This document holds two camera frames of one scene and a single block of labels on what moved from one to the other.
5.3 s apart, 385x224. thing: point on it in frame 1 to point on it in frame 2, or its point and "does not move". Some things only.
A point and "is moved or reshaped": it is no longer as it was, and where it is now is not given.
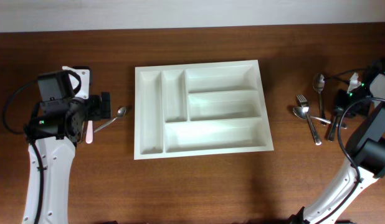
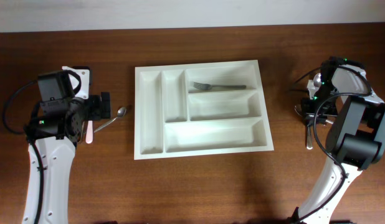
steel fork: x=332 y=133 is moved or reshaped
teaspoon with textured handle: x=121 y=112 does not move
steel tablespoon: x=319 y=83 does not move
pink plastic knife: x=89 y=132 does not move
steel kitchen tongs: x=83 y=132 does not move
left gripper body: x=94 y=107 does not move
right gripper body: x=343 y=99 to x=309 y=106
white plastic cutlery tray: x=199 y=109 does not move
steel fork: x=304 y=103 is moved or reshaped
